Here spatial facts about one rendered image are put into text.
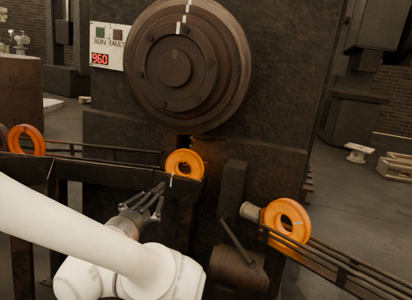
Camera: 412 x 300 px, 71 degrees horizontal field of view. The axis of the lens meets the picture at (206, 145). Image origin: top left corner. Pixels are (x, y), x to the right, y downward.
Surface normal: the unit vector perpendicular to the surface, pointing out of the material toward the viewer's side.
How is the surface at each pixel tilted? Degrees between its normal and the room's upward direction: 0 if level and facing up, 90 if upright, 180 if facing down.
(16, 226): 99
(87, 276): 44
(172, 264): 37
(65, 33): 90
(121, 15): 90
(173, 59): 90
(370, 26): 91
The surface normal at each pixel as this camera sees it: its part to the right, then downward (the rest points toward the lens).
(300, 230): -0.76, 0.10
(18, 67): 0.68, 0.30
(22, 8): -0.26, 0.26
